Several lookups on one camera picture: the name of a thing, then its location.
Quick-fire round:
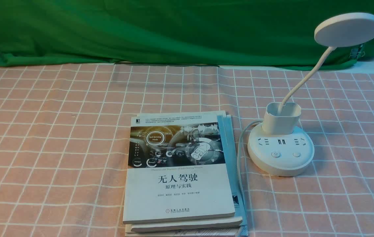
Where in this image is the bottom blue book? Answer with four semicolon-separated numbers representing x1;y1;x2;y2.
125;115;249;237

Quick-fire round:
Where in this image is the white lamp power cable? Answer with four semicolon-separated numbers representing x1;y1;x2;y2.
237;120;264;195

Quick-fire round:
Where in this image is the white self-driving textbook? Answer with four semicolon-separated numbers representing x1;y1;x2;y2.
122;111;236;224

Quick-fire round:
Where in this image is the green backdrop cloth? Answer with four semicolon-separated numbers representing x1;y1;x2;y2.
0;0;374;70

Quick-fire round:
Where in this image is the pink checkered tablecloth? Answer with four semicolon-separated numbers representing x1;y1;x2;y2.
0;64;374;237

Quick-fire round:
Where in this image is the metal binder clip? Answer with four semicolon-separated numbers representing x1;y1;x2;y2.
349;44;365;60

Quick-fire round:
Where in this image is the white desk lamp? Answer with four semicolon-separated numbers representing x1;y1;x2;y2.
247;12;374;177

